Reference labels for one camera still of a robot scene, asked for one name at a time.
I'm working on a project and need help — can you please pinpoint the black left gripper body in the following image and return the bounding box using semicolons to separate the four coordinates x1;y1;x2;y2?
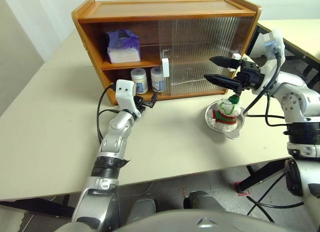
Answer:
133;95;154;115

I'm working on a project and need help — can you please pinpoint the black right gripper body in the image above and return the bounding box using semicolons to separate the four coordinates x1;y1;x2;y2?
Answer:
234;59;266;98

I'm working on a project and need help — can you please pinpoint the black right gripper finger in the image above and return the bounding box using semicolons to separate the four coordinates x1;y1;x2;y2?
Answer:
203;73;242;93
209;56;243;70

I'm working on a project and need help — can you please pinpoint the white plastic bottle blue label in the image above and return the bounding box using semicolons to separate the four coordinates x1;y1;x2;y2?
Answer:
150;66;166;93
130;68;149;95

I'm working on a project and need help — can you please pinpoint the knitted white red green toy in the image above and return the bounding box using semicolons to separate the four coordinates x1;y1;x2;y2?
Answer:
211;94;241;125

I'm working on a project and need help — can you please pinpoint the silver metal bowl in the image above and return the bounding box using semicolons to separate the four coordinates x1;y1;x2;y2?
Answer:
205;101;245;141

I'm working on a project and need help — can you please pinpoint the purple tissue pack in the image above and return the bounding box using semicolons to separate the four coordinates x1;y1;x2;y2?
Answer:
104;28;142;64

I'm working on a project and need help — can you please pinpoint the ribbed glass sliding door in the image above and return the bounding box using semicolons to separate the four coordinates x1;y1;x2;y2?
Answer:
174;16;256;93
158;16;237;94

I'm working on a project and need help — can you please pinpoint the wooden cabinet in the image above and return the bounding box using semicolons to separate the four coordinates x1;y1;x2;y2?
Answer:
71;0;263;107

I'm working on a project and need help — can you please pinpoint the black table leg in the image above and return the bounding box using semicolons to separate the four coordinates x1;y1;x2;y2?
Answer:
0;200;76;219
236;158;292;195

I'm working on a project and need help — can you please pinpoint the dark grey rounded shape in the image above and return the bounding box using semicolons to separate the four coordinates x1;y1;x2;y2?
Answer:
126;193;157;224
183;190;226;213

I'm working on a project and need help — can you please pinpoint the red floor tape mark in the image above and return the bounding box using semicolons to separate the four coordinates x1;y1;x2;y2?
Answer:
234;181;251;197

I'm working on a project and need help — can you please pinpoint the grey robot torso shell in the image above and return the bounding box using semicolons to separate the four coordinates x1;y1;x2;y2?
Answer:
112;209;283;232

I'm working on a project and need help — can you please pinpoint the white door handle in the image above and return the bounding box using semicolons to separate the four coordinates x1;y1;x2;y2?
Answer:
161;57;170;78
228;52;242;73

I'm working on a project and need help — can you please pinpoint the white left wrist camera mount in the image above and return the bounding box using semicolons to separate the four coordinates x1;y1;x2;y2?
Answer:
114;79;142;118

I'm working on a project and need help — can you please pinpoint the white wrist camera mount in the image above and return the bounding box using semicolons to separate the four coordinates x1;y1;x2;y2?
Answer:
249;28;286;95
114;79;142;118

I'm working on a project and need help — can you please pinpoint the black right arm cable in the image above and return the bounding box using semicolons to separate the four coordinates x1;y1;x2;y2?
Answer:
243;48;288;127

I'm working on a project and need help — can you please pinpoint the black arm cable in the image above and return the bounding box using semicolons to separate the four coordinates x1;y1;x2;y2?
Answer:
243;48;288;127
96;83;120;146

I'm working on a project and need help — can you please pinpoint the black side table frame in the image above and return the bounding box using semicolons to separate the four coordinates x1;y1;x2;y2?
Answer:
246;24;320;88

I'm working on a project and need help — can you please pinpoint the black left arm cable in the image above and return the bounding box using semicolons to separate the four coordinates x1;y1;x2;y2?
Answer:
96;83;120;146

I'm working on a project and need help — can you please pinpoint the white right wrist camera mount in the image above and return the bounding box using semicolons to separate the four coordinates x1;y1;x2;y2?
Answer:
249;28;286;95

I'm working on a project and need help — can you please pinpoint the white floor cable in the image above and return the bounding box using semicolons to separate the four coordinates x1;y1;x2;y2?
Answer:
117;180;156;200

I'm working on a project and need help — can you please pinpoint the black floor cable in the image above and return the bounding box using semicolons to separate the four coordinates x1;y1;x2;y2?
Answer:
246;171;305;223

